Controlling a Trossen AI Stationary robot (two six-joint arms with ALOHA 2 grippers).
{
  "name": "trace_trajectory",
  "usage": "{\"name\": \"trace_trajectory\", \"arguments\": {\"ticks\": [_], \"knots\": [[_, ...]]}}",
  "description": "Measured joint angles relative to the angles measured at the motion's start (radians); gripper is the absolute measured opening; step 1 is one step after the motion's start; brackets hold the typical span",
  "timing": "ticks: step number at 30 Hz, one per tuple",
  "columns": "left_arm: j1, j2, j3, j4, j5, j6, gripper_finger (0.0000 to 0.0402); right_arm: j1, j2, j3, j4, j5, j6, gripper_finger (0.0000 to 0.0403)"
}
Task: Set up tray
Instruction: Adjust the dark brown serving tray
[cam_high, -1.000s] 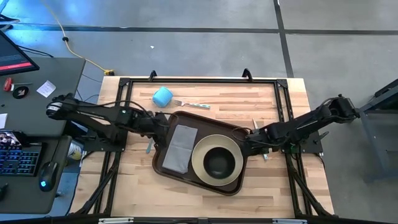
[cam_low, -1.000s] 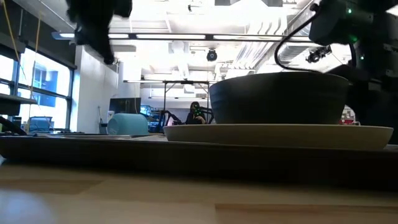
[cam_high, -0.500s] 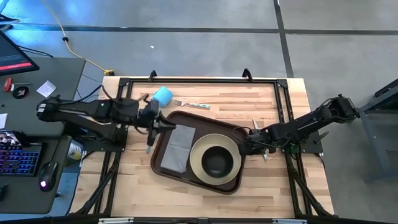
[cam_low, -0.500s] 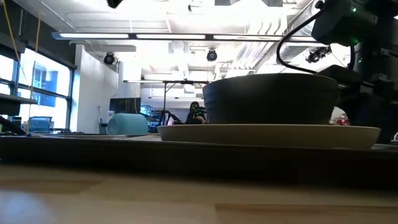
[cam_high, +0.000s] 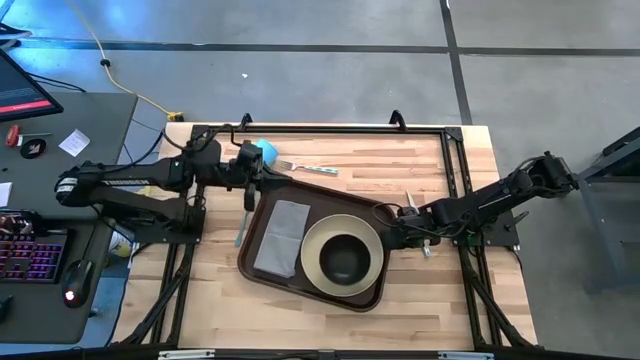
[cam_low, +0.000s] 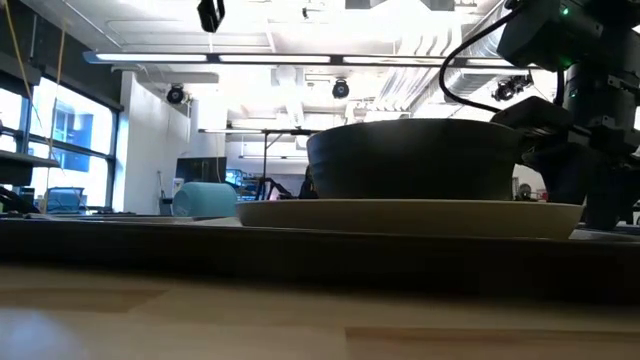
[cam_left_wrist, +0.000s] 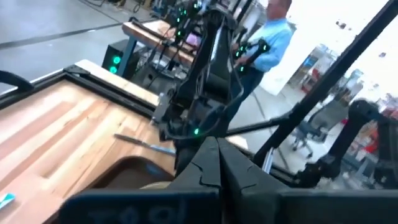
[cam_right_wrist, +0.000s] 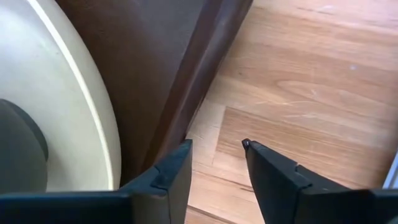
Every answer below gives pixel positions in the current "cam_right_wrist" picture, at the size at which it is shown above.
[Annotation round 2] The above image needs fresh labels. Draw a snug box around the dark grey bowl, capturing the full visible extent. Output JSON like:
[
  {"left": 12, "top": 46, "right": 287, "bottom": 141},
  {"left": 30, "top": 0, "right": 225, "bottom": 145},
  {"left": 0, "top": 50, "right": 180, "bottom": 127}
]
[{"left": 0, "top": 98, "right": 49, "bottom": 194}]

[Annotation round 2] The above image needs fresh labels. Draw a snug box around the brown plastic tray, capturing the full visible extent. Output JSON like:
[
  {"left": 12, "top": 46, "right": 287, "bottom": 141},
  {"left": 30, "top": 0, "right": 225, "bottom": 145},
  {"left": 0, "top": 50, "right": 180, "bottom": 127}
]
[{"left": 55, "top": 0, "right": 254, "bottom": 187}]

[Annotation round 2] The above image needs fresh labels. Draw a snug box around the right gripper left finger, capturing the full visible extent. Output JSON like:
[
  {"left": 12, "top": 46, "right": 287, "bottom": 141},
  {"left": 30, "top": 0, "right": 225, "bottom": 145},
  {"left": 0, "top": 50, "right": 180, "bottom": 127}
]
[{"left": 130, "top": 139, "right": 193, "bottom": 224}]

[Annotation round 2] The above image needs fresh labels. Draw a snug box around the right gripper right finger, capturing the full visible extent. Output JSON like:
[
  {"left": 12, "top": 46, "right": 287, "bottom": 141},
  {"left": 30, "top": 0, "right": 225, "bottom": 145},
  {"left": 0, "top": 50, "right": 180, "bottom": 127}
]
[{"left": 241, "top": 139, "right": 371, "bottom": 224}]

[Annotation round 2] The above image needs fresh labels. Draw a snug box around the cream round plate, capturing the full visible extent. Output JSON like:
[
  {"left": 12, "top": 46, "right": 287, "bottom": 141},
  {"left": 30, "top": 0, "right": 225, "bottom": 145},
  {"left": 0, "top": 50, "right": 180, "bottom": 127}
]
[{"left": 0, "top": 0, "right": 123, "bottom": 193}]

